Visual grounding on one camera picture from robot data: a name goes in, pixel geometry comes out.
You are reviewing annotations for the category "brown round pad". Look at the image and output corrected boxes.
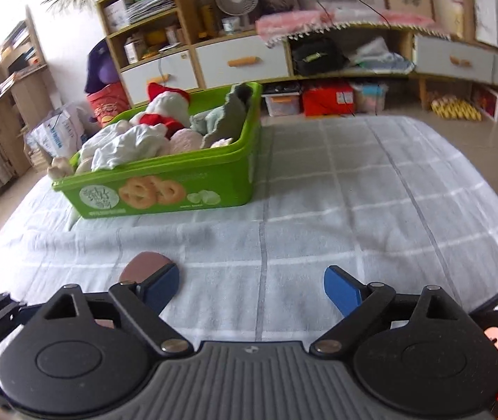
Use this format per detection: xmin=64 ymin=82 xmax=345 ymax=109
xmin=89 ymin=251 xmax=180 ymax=329

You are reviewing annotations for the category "white cloth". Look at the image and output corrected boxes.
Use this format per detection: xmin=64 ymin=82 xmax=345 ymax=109
xmin=74 ymin=120 xmax=171 ymax=175

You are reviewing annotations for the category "pink plush toy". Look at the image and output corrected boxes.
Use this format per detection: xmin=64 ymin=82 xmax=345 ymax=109
xmin=165 ymin=128 xmax=206 ymax=155

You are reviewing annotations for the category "red white santa plush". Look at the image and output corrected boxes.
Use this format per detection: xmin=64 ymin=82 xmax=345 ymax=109
xmin=130 ymin=83 xmax=191 ymax=139

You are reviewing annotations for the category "mint green fluffy towel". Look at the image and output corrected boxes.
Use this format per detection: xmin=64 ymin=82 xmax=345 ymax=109
xmin=190 ymin=84 xmax=253 ymax=149

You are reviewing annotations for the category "teal orange knitted plush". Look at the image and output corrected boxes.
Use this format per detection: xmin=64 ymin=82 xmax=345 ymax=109
xmin=47 ymin=157 xmax=92 ymax=180

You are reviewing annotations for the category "grey checked blanket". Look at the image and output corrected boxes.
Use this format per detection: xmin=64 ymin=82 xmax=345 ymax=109
xmin=0 ymin=117 xmax=498 ymax=342

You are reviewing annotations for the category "green plastic storage bin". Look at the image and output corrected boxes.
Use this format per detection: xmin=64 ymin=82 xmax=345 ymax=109
xmin=51 ymin=82 xmax=262 ymax=219

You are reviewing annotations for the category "red cardboard box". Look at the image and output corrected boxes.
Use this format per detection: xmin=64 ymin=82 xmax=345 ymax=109
xmin=302 ymin=83 xmax=356 ymax=118

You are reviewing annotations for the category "red round bag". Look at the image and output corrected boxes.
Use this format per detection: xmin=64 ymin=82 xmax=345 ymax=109
xmin=86 ymin=82 xmax=130 ymax=127

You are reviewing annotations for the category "yellow egg tray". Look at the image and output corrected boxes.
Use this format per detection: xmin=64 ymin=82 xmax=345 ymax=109
xmin=431 ymin=96 xmax=482 ymax=121

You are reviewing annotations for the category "wooden white TV cabinet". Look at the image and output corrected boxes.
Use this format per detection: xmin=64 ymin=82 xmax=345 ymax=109
xmin=97 ymin=0 xmax=498 ymax=105

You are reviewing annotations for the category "black bag on shelf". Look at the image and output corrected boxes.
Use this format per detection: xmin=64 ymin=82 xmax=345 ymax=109
xmin=290 ymin=36 xmax=349 ymax=76

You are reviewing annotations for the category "wooden bookshelf desk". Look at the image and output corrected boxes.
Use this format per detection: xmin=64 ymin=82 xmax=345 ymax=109
xmin=0 ymin=9 xmax=56 ymax=177

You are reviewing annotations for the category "pink fringed cloth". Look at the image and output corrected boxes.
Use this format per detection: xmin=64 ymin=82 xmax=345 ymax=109
xmin=255 ymin=8 xmax=447 ymax=47

